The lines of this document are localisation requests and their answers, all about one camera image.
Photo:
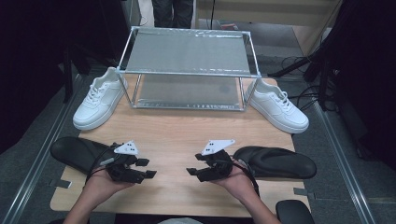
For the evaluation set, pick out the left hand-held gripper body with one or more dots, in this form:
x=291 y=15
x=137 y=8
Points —
x=126 y=148

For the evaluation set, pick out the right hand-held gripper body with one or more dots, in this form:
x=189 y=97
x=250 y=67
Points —
x=218 y=165

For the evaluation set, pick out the black slipper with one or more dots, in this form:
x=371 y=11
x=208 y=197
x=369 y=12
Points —
x=76 y=152
x=280 y=163

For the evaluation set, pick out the white sneaker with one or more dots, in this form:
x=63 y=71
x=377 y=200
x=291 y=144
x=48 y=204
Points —
x=98 y=104
x=280 y=110

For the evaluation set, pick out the metal frame shoe rack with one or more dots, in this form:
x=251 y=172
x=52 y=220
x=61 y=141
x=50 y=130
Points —
x=186 y=53

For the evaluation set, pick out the person's right hand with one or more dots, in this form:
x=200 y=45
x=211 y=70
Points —
x=239 y=183

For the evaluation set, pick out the person's left hand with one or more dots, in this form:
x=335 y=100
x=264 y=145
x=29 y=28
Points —
x=101 y=185

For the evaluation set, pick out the person's light clothing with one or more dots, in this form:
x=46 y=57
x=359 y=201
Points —
x=179 y=221

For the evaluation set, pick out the grey tape strip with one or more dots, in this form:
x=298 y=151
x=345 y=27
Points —
x=303 y=193
x=62 y=183

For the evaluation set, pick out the black chair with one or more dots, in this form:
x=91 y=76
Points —
x=294 y=213

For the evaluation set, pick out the black metal stand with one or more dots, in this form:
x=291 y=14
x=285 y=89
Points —
x=67 y=77

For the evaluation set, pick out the black curtain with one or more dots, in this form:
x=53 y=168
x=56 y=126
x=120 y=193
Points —
x=370 y=62
x=31 y=62

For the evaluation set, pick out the black tripod stand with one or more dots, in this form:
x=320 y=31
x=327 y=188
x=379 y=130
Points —
x=322 y=77

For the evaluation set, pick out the wooden cabinet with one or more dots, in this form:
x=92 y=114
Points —
x=264 y=12

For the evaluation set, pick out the metal floor rail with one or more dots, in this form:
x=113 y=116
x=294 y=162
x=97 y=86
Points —
x=342 y=161
x=37 y=161

